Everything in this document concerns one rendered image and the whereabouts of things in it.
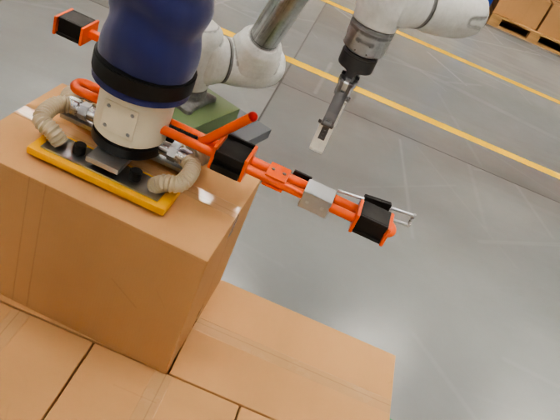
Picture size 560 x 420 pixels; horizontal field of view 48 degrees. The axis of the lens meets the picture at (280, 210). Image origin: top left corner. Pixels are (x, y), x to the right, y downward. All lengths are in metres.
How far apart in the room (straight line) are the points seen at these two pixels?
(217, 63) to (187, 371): 0.97
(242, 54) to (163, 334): 0.97
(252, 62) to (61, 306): 0.97
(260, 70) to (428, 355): 1.50
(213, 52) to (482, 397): 1.83
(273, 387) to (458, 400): 1.28
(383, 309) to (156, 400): 1.61
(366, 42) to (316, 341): 0.95
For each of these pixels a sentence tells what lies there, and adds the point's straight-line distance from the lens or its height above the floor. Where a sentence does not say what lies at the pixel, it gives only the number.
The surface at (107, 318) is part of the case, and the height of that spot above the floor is 0.64.
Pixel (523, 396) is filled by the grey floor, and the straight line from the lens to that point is 3.11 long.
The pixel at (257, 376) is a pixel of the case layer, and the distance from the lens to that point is 1.73.
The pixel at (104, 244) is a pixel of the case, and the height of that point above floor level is 0.86.
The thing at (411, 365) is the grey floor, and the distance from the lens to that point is 2.84.
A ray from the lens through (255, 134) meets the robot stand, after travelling 2.25.
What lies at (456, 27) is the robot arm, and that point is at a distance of 1.33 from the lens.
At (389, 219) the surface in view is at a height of 1.11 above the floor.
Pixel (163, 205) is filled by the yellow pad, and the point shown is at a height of 0.97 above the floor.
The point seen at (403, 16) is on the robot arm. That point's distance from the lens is 1.25.
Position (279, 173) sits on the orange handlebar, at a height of 1.10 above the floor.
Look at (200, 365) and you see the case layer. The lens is 1.70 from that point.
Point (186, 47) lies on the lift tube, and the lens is 1.34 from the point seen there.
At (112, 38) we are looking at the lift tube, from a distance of 1.35.
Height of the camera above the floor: 1.84
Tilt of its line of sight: 35 degrees down
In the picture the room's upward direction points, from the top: 24 degrees clockwise
